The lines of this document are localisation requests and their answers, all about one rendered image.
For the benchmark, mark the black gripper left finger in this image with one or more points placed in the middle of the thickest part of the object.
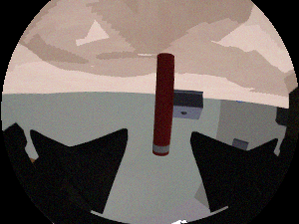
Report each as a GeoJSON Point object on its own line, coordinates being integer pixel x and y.
{"type": "Point", "coordinates": [91, 167]}

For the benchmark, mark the dark red peg with white band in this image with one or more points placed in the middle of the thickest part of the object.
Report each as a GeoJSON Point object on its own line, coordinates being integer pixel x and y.
{"type": "Point", "coordinates": [163, 104]}

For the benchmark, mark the dark grey panel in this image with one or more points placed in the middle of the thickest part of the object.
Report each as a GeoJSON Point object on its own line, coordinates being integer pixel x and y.
{"type": "Point", "coordinates": [187, 104]}

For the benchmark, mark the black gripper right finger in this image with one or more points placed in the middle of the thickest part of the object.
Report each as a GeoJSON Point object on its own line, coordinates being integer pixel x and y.
{"type": "Point", "coordinates": [224, 168]}

